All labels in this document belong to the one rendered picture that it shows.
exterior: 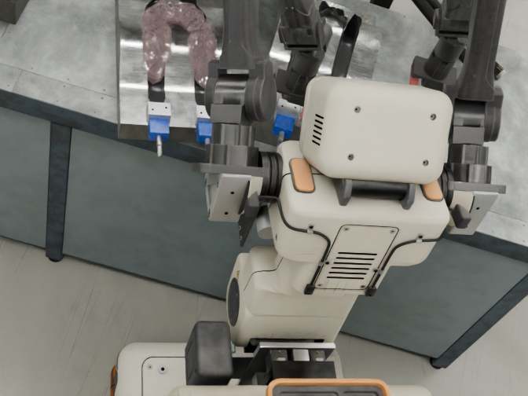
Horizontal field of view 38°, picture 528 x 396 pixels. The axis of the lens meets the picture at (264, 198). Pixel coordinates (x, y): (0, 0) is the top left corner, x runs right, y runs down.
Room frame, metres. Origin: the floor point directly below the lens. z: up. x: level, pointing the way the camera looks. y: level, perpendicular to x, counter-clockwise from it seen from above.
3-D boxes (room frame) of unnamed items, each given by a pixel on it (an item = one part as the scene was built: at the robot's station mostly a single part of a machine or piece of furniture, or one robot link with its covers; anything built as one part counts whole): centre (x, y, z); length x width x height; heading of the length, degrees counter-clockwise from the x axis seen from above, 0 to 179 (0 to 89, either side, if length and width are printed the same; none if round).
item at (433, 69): (1.41, -0.24, 1.06); 0.10 x 0.07 x 0.07; 98
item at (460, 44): (1.41, -0.24, 1.12); 0.07 x 0.06 x 0.07; 12
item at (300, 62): (1.24, 0.03, 1.08); 0.07 x 0.06 x 0.07; 2
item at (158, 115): (1.07, 0.27, 0.85); 0.13 x 0.05 x 0.05; 26
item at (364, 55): (1.48, 0.01, 0.87); 0.50 x 0.26 x 0.14; 9
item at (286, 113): (1.20, 0.02, 0.89); 0.13 x 0.05 x 0.05; 9
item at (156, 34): (1.34, 0.34, 0.90); 0.26 x 0.18 x 0.08; 26
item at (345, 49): (1.46, 0.01, 0.92); 0.35 x 0.16 x 0.09; 9
